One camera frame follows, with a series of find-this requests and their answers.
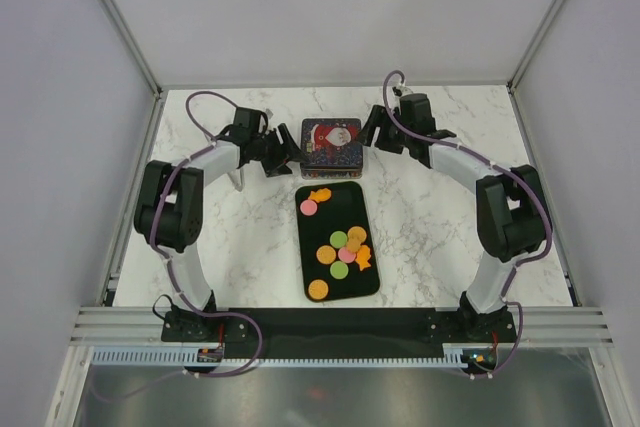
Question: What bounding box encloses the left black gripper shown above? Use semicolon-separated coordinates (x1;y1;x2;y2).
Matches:
249;125;307;179

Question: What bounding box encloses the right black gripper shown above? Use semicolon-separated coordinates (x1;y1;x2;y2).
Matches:
353;105;412;155

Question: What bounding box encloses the square cookie tin box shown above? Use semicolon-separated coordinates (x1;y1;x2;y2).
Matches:
300;166;362;180

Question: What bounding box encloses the gold tin lid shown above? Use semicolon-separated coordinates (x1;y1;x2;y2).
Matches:
301;118;364;171

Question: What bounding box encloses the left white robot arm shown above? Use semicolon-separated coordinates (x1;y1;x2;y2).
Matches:
133;107;308;341

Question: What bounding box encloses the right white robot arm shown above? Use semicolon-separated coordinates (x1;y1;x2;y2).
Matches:
357;93;553;342

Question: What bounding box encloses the orange fish cookie upper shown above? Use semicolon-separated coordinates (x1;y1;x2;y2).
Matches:
308;187;332;203

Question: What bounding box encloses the orange fish cookie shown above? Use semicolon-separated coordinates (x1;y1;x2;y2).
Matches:
308;187;332;203
355;244;372;271

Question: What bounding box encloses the pink round cookie upper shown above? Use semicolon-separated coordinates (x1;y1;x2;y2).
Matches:
300;199;318;216

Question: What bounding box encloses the pink round cookie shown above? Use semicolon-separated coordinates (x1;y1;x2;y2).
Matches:
338;247;357;264
300;199;318;216

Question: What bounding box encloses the black rectangular tray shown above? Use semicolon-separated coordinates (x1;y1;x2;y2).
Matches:
295;181;381;303

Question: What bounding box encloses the green round cookie upper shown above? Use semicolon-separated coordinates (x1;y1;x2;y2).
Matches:
329;231;348;249

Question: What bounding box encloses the green round cookie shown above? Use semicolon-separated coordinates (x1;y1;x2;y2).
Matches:
329;231;348;249
329;261;349;280

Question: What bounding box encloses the dotted tan cookie upper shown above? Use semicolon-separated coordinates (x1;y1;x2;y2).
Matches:
347;226;367;244

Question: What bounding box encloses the dotted tan cookie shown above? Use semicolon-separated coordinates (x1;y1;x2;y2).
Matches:
316;245;337;265
347;226;367;244

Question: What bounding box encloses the dotted tan cookie middle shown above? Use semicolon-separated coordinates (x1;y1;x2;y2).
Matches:
316;245;337;265

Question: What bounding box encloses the tan leaf cookie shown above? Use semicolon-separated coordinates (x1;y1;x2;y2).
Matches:
345;237;362;253

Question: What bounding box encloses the pink round cookie lower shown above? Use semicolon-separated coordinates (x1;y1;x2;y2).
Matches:
338;247;357;264

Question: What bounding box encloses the orange fish cookie lower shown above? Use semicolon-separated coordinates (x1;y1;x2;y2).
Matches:
355;244;372;271

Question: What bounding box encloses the green round cookie lower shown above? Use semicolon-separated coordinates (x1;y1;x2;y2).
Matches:
329;261;349;280

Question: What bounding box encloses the dotted orange cookie bottom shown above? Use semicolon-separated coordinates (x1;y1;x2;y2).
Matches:
307;279;329;301

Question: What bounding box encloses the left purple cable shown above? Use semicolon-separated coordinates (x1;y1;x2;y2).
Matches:
149;90;264;378

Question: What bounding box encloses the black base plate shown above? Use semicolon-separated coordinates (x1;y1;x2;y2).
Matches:
161;307;516;359

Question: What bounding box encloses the grey slotted cable duct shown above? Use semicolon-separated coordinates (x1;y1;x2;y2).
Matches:
91;346;478;369

